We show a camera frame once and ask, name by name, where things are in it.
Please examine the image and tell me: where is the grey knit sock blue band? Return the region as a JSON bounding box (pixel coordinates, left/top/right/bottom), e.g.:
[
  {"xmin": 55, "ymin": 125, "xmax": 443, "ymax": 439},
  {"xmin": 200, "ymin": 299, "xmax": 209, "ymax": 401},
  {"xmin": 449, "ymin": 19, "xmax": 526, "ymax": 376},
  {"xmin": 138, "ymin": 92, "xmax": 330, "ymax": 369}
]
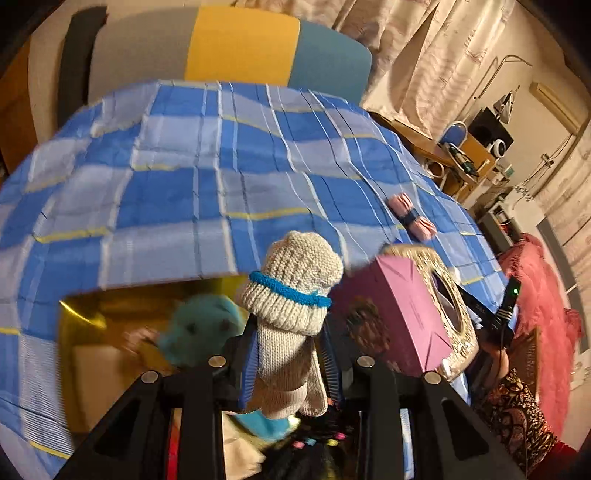
[{"xmin": 238, "ymin": 231, "xmax": 344, "ymax": 420}]

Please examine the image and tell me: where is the blue tissue packet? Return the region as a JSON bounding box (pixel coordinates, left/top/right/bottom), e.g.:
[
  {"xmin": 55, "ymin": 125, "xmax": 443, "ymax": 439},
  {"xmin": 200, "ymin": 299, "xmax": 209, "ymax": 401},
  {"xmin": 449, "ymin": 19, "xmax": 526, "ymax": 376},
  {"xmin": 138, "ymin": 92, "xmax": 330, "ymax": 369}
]
[{"xmin": 232, "ymin": 410, "xmax": 298, "ymax": 442}]

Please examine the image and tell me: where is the teal plush toy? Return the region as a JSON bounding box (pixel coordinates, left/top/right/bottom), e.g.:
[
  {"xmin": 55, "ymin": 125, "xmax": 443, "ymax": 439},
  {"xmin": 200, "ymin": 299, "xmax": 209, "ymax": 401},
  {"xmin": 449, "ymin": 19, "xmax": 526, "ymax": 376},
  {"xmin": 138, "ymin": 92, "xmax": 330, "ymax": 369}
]
[{"xmin": 156, "ymin": 294, "xmax": 245, "ymax": 367}]

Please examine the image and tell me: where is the gold metal tray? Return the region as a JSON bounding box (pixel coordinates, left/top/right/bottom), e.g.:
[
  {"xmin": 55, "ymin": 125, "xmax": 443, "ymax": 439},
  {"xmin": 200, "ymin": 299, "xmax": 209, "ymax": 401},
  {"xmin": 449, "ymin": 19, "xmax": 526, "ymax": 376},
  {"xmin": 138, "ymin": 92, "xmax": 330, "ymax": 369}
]
[{"xmin": 58, "ymin": 275, "xmax": 245, "ymax": 439}]

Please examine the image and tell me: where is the pink towel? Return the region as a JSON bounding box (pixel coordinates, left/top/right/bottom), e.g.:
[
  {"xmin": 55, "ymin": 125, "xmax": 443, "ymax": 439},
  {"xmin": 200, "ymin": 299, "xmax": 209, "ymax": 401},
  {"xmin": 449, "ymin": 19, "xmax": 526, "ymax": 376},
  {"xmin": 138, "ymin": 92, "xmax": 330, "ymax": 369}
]
[{"xmin": 387, "ymin": 193, "xmax": 438, "ymax": 242}]

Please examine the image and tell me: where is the purple pink cardboard box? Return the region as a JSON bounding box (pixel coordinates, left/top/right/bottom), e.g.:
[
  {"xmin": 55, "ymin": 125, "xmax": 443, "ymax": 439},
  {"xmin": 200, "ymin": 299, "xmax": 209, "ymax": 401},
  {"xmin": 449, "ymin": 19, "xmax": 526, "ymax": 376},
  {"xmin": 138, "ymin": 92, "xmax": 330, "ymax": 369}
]
[{"xmin": 329, "ymin": 255, "xmax": 452, "ymax": 377}]

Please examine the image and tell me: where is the black beaded hair piece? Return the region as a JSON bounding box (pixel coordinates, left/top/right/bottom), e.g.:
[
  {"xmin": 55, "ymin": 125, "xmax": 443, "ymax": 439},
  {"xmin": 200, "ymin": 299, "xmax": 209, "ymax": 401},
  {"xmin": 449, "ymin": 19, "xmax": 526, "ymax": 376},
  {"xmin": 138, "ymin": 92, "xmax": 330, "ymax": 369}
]
[{"xmin": 252, "ymin": 412, "xmax": 349, "ymax": 479}]

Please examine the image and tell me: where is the red knit stocking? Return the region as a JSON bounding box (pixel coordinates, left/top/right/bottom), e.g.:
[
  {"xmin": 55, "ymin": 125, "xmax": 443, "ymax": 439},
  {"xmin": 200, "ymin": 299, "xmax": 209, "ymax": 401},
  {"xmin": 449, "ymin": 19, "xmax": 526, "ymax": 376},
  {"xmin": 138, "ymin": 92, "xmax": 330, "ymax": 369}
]
[{"xmin": 166, "ymin": 409, "xmax": 182, "ymax": 480}]

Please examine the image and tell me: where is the blue folding chair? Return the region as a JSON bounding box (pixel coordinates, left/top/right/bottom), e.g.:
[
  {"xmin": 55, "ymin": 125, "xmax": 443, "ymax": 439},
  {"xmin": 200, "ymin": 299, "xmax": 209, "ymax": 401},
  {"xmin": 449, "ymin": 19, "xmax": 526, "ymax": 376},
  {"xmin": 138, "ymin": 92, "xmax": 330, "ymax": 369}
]
[{"xmin": 439, "ymin": 121, "xmax": 468, "ymax": 148}]

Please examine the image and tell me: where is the grey yellow teal chair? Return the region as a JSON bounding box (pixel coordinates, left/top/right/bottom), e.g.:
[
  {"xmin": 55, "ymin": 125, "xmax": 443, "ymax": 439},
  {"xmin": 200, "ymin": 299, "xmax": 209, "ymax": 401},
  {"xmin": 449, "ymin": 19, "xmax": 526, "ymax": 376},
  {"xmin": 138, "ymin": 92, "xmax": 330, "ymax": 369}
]
[{"xmin": 56, "ymin": 4, "xmax": 374, "ymax": 128}]

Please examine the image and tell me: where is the wooden side table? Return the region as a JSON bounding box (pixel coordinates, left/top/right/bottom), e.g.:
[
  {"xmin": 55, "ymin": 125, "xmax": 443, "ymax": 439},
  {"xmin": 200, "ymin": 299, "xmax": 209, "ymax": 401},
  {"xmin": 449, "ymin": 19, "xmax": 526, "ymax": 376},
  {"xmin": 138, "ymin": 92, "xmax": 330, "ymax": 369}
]
[{"xmin": 370, "ymin": 111, "xmax": 463, "ymax": 198}]

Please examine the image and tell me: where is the right hand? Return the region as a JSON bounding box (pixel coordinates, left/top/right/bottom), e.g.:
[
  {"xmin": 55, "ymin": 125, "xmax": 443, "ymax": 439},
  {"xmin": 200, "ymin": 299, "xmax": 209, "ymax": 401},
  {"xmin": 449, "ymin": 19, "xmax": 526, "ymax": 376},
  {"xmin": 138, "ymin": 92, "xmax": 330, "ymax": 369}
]
[{"xmin": 478, "ymin": 329, "xmax": 509, "ymax": 389}]

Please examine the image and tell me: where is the beige patterned curtain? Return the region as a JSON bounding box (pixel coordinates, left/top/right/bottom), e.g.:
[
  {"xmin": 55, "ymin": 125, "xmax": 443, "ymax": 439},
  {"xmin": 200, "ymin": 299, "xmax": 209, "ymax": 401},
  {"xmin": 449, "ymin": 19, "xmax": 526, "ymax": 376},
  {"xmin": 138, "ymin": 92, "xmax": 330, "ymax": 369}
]
[{"xmin": 239, "ymin": 0, "xmax": 515, "ymax": 138}]

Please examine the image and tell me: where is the pink fabric seat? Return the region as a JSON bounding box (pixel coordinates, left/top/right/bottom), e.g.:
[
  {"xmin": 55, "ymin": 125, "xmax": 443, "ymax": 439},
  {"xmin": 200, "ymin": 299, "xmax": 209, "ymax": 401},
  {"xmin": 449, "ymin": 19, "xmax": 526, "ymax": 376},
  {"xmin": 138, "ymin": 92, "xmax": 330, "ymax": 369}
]
[{"xmin": 499, "ymin": 233, "xmax": 582, "ymax": 435}]

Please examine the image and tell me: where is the blue plaid tablecloth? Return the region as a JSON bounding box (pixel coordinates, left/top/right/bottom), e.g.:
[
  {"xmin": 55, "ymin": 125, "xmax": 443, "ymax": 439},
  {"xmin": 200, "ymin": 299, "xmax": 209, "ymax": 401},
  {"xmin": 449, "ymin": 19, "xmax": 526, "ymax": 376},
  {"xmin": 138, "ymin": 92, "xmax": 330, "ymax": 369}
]
[{"xmin": 1, "ymin": 82, "xmax": 506, "ymax": 479}]

